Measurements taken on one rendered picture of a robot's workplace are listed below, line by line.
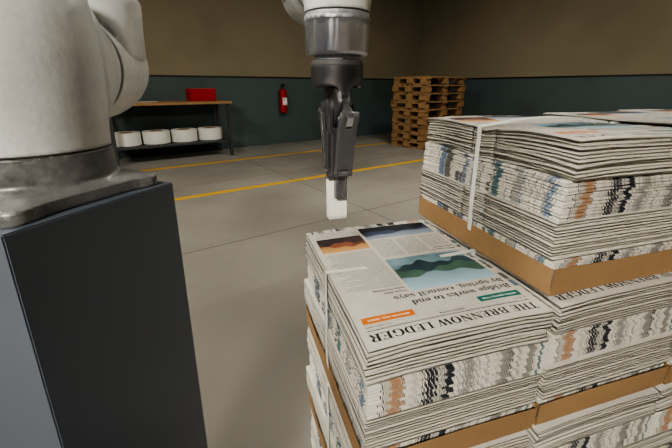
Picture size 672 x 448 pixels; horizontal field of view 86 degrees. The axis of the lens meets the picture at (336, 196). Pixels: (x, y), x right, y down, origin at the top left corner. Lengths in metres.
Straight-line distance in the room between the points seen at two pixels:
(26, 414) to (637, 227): 0.83
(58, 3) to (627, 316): 0.86
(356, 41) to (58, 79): 0.34
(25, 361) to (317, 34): 0.49
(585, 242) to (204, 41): 6.85
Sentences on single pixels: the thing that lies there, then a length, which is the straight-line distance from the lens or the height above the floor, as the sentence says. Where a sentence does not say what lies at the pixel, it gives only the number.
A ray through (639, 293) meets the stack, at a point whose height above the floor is 0.82.
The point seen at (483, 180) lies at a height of 0.97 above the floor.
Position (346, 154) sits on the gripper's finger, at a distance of 0.51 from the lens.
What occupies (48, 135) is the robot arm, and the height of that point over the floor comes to 1.08.
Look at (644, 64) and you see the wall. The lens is 7.63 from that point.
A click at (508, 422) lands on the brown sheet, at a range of 0.70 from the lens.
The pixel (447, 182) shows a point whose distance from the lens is 0.77.
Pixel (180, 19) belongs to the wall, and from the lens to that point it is 7.09.
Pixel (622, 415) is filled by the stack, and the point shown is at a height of 0.56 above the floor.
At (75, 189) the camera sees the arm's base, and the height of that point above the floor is 1.02.
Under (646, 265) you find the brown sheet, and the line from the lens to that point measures 0.75.
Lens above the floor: 1.13
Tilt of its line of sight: 17 degrees down
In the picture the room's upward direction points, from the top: straight up
